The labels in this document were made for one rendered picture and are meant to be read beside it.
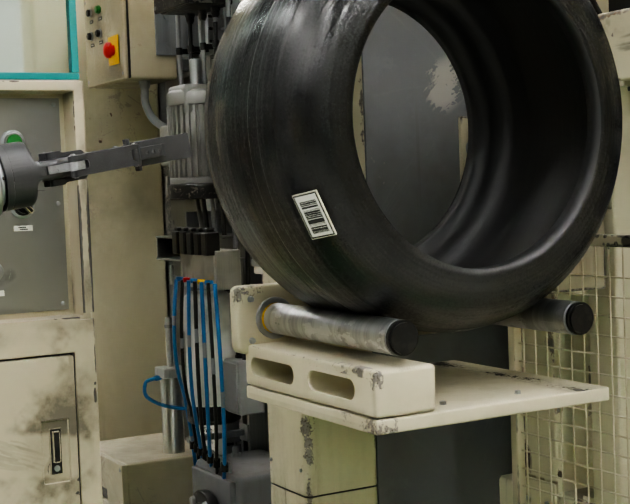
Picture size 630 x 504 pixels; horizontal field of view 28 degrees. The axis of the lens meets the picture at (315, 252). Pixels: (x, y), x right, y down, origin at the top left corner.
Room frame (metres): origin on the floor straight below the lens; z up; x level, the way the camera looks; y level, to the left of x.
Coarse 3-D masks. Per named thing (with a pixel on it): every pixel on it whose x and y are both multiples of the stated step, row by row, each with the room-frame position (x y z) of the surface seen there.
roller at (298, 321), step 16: (272, 304) 1.80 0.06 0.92; (288, 304) 1.77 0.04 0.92; (272, 320) 1.77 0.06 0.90; (288, 320) 1.73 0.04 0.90; (304, 320) 1.69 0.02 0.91; (320, 320) 1.66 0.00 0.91; (336, 320) 1.62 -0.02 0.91; (352, 320) 1.59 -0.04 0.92; (368, 320) 1.56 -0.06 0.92; (384, 320) 1.54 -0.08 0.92; (400, 320) 1.52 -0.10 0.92; (304, 336) 1.70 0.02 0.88; (320, 336) 1.66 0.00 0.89; (336, 336) 1.62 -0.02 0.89; (352, 336) 1.58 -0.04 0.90; (368, 336) 1.55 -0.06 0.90; (384, 336) 1.51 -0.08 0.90; (400, 336) 1.51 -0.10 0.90; (416, 336) 1.52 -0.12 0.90; (384, 352) 1.53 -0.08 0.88; (400, 352) 1.51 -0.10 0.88
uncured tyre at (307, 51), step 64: (256, 0) 1.64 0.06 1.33; (320, 0) 1.51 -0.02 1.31; (384, 0) 1.53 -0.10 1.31; (448, 0) 1.89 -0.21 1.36; (512, 0) 1.84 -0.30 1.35; (576, 0) 1.68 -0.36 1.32; (256, 64) 1.55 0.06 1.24; (320, 64) 1.49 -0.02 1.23; (512, 64) 1.92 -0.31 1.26; (576, 64) 1.81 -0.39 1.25; (256, 128) 1.53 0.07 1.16; (320, 128) 1.49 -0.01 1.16; (512, 128) 1.94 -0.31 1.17; (576, 128) 1.83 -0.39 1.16; (256, 192) 1.57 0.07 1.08; (320, 192) 1.50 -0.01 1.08; (512, 192) 1.92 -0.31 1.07; (576, 192) 1.69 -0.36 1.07; (256, 256) 1.68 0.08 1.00; (320, 256) 1.53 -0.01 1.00; (384, 256) 1.53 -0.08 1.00; (448, 256) 1.89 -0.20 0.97; (512, 256) 1.83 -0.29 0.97; (576, 256) 1.68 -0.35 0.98; (448, 320) 1.60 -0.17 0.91
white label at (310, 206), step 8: (304, 192) 1.49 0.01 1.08; (312, 192) 1.48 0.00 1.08; (296, 200) 1.50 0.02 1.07; (304, 200) 1.50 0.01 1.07; (312, 200) 1.49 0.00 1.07; (320, 200) 1.48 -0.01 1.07; (304, 208) 1.50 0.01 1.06; (312, 208) 1.49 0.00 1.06; (320, 208) 1.49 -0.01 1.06; (304, 216) 1.51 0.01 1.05; (312, 216) 1.50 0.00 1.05; (320, 216) 1.49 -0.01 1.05; (328, 216) 1.49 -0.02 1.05; (312, 224) 1.51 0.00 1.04; (320, 224) 1.50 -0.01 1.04; (328, 224) 1.49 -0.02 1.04; (312, 232) 1.51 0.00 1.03; (320, 232) 1.50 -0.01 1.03; (328, 232) 1.50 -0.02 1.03; (336, 232) 1.49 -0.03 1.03
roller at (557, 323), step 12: (540, 300) 1.71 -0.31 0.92; (552, 300) 1.69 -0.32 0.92; (564, 300) 1.68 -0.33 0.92; (528, 312) 1.71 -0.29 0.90; (540, 312) 1.69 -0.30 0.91; (552, 312) 1.67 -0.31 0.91; (564, 312) 1.65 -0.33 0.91; (576, 312) 1.65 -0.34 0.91; (588, 312) 1.66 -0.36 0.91; (504, 324) 1.78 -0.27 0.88; (516, 324) 1.75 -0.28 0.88; (528, 324) 1.72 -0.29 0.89; (540, 324) 1.70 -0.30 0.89; (552, 324) 1.67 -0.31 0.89; (564, 324) 1.65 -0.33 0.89; (576, 324) 1.65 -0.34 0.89; (588, 324) 1.65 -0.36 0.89
